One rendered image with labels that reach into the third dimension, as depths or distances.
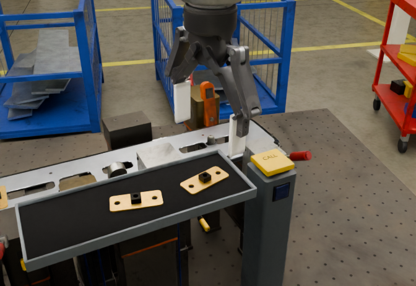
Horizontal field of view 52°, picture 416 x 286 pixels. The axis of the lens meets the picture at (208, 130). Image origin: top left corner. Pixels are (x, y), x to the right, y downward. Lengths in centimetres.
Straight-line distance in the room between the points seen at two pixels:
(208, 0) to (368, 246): 97
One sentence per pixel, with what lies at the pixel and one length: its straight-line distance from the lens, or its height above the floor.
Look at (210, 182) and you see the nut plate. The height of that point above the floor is 116.
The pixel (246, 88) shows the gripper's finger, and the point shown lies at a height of 137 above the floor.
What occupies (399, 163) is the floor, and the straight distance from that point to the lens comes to 312.
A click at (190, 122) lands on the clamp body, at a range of 132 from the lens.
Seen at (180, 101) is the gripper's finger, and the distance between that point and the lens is 72.
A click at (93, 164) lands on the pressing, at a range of 111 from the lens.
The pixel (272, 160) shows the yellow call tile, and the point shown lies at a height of 116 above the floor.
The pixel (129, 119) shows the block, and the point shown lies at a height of 103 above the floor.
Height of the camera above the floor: 161
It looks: 30 degrees down
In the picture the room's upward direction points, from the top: straight up
